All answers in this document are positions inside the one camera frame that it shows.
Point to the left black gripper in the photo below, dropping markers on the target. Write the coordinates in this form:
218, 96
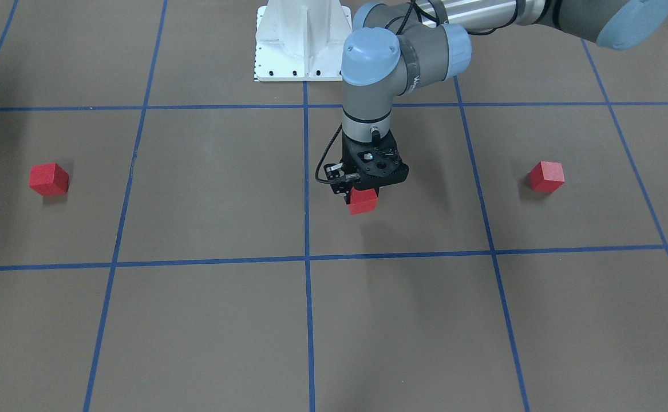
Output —
346, 184

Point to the red block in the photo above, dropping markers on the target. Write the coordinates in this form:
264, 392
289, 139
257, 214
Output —
49, 179
546, 176
363, 201

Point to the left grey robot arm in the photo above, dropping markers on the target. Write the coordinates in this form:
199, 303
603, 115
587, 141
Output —
395, 50

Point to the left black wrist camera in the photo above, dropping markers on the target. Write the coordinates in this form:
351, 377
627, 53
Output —
340, 182

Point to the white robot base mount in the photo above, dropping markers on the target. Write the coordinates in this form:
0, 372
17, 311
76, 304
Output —
300, 41

